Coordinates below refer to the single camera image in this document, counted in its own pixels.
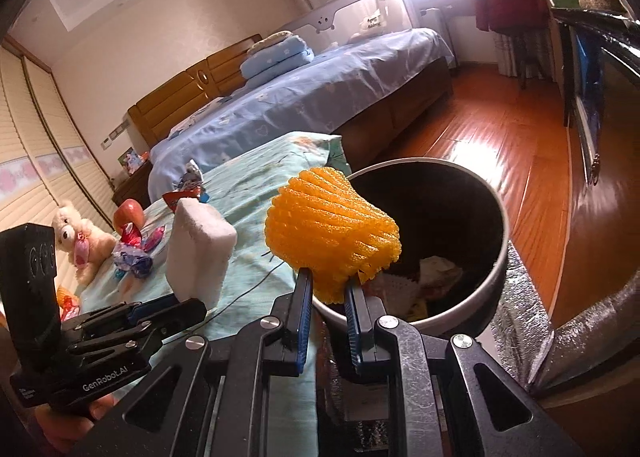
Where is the teal floral bed cover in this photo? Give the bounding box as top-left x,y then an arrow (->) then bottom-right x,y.
74,130 -> 354,457

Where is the red chip bag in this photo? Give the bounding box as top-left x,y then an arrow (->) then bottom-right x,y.
120,222 -> 142,249

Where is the red blue snack wrapper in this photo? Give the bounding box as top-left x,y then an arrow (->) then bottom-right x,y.
162,188 -> 212,215

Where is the white bed guard rail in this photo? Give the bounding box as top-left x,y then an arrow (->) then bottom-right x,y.
278,0 -> 419,50

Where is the wooden headboard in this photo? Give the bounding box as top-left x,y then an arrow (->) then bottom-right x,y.
128,35 -> 262,147

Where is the wooden nightstand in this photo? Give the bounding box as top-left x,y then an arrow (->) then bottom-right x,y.
112,160 -> 153,209

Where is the silver insulation foil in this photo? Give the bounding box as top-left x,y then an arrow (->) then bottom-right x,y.
489,240 -> 640,395

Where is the round trash bin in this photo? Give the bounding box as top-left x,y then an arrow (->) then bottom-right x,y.
311,156 -> 512,338

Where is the cream teddy bear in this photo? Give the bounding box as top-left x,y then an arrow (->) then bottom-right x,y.
51,200 -> 117,287

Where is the pink candy wrapper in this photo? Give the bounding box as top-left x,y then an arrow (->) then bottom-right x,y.
141,226 -> 165,253

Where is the red yellow apple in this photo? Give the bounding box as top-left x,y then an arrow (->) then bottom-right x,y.
113,198 -> 145,234

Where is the crumpled patterned wrapper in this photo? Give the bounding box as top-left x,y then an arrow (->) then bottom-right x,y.
177,159 -> 204,196

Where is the folded blue blanket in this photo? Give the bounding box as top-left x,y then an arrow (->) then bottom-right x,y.
240,35 -> 311,79

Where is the white foam block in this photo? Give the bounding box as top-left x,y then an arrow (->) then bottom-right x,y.
166,198 -> 238,310

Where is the orange foam net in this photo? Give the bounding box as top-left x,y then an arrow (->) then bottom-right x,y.
264,167 -> 401,304

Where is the black glossy tv cabinet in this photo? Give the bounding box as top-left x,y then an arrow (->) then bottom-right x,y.
552,9 -> 639,323

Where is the blue sheet bed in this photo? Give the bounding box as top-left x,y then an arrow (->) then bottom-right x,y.
148,28 -> 454,202

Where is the blue plastic snack bag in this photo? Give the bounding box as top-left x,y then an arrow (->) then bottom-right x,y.
112,241 -> 153,279

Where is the left hand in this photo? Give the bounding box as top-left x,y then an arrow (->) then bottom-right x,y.
35,394 -> 117,454

